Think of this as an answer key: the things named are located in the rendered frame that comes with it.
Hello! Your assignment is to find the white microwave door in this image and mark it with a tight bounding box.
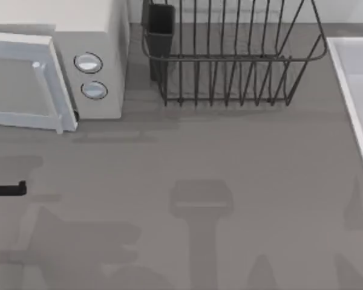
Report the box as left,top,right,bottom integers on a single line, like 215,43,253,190
0,31,79,135

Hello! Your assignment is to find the white sink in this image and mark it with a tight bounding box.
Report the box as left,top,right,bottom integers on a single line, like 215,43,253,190
325,36,363,202

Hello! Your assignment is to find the large grey microwave knob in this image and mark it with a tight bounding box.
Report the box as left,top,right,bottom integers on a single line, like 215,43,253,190
73,52,103,74

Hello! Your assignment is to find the small grey microwave knob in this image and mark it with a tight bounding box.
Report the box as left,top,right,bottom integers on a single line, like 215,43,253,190
80,80,108,100

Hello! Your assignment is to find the black cutlery holder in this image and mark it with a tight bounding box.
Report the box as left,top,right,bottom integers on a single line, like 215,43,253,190
142,1,177,82

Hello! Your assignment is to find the dark wire dish rack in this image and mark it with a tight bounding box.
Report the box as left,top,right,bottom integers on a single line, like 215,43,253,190
141,0,328,108

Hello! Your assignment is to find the pale microwave oven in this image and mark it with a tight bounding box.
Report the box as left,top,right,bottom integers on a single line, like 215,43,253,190
0,0,131,121

